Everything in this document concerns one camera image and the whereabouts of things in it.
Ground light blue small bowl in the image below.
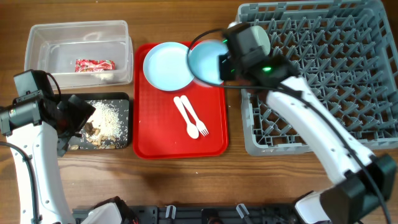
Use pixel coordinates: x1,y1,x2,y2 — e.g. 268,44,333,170
188,40,228,85

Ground rice and food scraps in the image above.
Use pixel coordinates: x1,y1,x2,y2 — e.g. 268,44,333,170
70,100,129,151

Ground mint green bowl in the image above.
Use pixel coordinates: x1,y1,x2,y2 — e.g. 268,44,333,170
251,26,271,55

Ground red snack wrapper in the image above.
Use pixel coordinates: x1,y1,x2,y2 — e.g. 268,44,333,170
75,59,116,72

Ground pink plastic fork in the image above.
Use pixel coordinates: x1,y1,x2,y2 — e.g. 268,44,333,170
180,95,209,136

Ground light blue plate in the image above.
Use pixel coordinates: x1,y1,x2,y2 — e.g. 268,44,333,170
143,42,194,91

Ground cream plastic spoon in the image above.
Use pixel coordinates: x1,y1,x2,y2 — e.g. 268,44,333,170
174,96,199,139

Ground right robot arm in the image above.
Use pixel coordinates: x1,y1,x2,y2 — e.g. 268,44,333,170
218,54,397,223

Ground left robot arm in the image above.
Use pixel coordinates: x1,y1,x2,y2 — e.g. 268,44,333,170
1,93,95,223

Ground black waste tray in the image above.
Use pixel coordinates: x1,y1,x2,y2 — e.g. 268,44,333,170
58,91,131,151

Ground grey dishwasher rack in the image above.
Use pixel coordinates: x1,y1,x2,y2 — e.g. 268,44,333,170
236,1,397,149

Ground clear plastic bin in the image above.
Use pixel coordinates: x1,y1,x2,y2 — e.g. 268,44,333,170
24,20,133,89

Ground red serving tray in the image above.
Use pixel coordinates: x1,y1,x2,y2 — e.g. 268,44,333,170
132,43,228,159

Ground black mounting rail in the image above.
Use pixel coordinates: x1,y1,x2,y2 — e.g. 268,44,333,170
72,203,299,224

